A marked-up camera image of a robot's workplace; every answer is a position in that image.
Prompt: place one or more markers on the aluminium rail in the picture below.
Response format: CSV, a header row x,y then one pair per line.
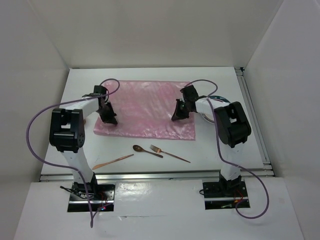
x,y
267,165
152,176

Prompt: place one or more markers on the copper fork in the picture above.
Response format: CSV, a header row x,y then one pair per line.
x,y
159,150

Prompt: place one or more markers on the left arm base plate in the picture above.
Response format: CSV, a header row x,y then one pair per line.
x,y
103,199

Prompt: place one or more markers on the copper spoon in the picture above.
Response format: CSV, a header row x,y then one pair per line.
x,y
138,148

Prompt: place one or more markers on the aluminium front rail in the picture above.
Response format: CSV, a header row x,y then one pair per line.
x,y
152,176

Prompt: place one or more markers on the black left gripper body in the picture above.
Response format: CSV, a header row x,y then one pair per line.
x,y
101,109

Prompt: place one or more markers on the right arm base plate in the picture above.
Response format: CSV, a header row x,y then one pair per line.
x,y
217,199

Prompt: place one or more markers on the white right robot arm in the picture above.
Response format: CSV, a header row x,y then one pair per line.
x,y
232,129

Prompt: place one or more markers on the white plate green red rim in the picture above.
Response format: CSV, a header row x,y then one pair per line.
x,y
216,101

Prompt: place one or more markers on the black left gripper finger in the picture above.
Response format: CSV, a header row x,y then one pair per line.
x,y
107,111
110,120

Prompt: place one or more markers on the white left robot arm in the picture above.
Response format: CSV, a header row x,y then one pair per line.
x,y
67,135

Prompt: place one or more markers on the copper knife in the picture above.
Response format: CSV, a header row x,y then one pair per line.
x,y
111,162

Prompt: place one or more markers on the pink floral satin placemat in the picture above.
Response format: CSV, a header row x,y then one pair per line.
x,y
144,110

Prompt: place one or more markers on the aluminium right side rail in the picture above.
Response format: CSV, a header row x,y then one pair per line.
x,y
267,165

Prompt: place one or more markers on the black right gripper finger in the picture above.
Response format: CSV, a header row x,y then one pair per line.
x,y
183,113
178,112

